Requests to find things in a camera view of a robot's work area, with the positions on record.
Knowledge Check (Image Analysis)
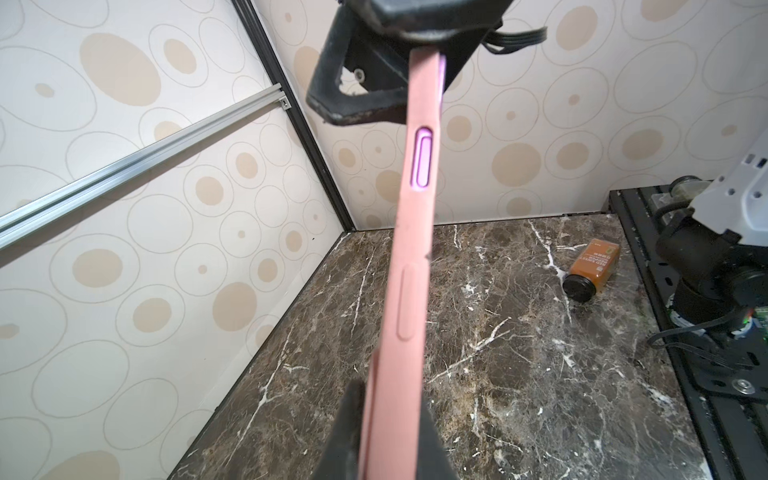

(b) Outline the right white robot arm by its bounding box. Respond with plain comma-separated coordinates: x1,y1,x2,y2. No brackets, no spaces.
278,1,767,350

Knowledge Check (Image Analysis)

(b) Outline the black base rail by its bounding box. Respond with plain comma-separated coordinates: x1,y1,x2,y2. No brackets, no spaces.
609,176,767,479

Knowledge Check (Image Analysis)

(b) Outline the pink phone case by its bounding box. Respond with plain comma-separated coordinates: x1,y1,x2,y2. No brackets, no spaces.
358,49,441,479

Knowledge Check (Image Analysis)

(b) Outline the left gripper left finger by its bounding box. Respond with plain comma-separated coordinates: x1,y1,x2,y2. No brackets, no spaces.
312,379,365,480

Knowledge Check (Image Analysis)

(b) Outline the silver aluminium left rail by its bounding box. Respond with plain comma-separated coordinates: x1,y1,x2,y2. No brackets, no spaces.
1,84,287,249

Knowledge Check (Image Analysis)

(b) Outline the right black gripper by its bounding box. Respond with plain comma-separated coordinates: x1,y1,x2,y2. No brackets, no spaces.
306,0,547,126

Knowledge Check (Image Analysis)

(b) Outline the purple smartphone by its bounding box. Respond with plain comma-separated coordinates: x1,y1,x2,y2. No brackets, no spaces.
437,54,446,110

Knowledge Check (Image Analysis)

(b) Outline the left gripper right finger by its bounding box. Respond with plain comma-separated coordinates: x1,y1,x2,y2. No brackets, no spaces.
416,399,458,480

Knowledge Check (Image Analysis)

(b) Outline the amber bottle black cap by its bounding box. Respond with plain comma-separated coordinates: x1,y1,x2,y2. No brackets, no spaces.
562,239,621,303

